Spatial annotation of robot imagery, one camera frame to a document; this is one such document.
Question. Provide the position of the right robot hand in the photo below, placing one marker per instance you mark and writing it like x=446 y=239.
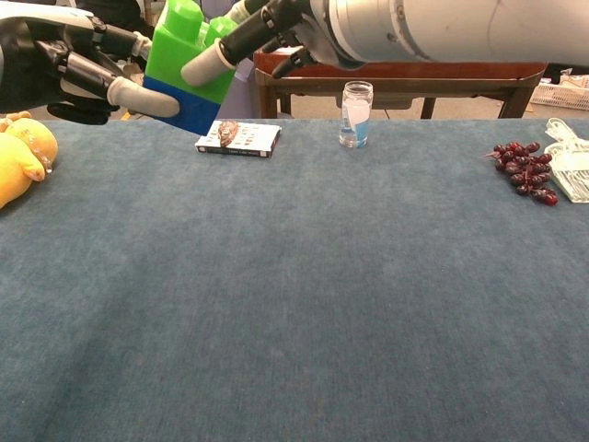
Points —
x=276 y=27

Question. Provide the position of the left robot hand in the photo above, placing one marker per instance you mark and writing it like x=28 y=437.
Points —
x=55 y=64

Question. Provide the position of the green toy brick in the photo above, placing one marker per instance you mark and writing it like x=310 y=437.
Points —
x=177 y=50

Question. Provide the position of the blue building block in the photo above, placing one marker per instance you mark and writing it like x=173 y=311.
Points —
x=198 y=110

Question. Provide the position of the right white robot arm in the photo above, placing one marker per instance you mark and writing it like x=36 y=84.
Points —
x=451 y=27

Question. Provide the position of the yellow plush toy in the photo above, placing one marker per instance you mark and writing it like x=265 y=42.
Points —
x=23 y=152

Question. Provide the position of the clear plastic jar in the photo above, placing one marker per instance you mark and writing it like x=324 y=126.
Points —
x=355 y=115

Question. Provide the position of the brown mahjong table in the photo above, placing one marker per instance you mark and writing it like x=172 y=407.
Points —
x=460 y=76

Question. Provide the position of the blue table cloth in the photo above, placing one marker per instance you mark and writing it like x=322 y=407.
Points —
x=294 y=285

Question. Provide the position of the red grape bunch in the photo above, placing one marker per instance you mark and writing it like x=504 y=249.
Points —
x=524 y=172

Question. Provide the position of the white plastic basket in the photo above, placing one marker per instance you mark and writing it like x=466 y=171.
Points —
x=563 y=94

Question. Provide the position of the light green dustpan set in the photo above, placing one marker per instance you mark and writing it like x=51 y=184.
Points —
x=573 y=170

